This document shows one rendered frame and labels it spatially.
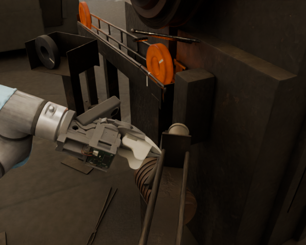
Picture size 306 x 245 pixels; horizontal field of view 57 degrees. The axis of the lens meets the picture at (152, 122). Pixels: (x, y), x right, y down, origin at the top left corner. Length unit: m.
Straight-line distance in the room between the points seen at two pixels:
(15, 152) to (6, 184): 1.12
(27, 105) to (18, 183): 1.19
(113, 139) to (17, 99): 0.20
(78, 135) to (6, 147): 0.15
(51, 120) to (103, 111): 0.11
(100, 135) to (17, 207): 1.11
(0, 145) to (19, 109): 0.10
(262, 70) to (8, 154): 0.59
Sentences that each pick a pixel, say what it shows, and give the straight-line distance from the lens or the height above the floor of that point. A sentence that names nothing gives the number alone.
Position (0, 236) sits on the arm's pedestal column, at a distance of 1.52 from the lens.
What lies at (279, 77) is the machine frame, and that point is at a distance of 0.70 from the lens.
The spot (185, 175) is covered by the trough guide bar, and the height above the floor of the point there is 0.69.
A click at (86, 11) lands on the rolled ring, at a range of 1.98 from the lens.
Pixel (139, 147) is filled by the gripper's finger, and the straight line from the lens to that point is 0.59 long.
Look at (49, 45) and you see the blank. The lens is 1.39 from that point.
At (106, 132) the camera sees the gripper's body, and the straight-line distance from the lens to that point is 0.58.
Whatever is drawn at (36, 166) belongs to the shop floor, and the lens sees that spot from 1.82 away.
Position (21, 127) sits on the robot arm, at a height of 0.83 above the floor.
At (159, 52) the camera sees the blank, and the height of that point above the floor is 0.80.
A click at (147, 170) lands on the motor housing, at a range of 0.89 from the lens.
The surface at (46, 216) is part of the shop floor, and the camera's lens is 1.53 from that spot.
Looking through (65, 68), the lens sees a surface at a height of 0.60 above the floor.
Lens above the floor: 1.14
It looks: 34 degrees down
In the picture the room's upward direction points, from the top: straight up
